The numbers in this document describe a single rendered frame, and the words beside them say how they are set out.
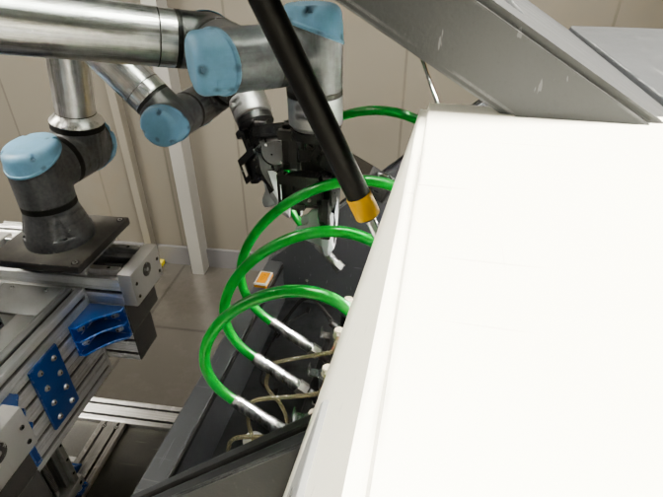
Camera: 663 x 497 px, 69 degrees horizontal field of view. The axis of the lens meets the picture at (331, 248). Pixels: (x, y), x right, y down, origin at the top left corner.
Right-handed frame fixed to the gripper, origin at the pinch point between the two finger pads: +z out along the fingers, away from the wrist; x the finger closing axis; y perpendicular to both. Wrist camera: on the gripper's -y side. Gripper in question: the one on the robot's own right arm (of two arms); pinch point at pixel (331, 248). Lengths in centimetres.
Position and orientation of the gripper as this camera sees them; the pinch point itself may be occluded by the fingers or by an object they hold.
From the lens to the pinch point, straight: 77.5
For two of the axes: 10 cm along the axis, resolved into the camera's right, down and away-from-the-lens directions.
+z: 0.1, 8.4, 5.5
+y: -9.8, -1.1, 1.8
